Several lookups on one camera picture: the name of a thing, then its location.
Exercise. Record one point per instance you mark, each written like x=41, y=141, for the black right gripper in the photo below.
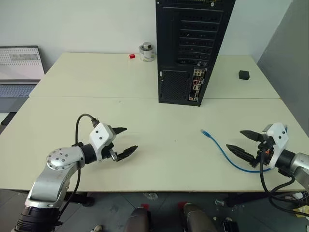
x=263, y=152

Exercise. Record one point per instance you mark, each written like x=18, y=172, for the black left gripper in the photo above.
x=108, y=150

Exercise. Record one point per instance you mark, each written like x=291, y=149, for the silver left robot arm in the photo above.
x=55, y=169

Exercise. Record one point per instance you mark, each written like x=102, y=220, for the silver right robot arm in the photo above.
x=296, y=164

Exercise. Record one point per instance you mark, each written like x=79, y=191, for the small black cube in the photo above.
x=244, y=75

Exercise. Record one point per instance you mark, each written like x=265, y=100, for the dark rounded left shape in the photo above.
x=136, y=220

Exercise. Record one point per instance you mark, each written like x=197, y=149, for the dark rounded shape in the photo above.
x=136, y=220
x=196, y=217

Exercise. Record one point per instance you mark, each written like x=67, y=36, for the dark rounded right shape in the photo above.
x=196, y=217

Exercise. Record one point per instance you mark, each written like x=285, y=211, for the glass jar with lid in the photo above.
x=146, y=52

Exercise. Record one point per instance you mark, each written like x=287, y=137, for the black computer tower case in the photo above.
x=190, y=53

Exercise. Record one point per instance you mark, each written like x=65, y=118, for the grey laptop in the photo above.
x=18, y=72

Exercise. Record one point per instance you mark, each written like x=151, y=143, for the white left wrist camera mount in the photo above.
x=100, y=137

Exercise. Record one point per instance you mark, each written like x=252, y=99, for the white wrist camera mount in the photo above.
x=100, y=137
x=278, y=140

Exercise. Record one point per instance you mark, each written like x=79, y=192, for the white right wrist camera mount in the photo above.
x=278, y=140

